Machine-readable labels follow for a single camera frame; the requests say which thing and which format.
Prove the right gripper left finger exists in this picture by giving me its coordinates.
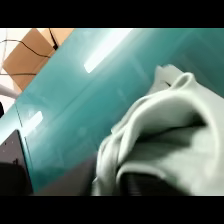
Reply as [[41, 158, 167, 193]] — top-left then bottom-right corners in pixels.
[[35, 155, 100, 197]]

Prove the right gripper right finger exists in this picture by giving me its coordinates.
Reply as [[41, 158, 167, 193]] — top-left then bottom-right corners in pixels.
[[119, 172, 188, 197]]

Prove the white T-shirt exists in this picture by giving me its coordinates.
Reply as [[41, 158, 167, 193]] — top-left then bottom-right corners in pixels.
[[91, 63, 224, 197]]

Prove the brown cardboard box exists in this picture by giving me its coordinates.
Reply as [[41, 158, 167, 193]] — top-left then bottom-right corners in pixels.
[[2, 28, 75, 92]]

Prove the black cable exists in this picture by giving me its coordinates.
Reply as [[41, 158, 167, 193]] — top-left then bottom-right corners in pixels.
[[48, 28, 59, 51], [0, 39, 52, 59]]

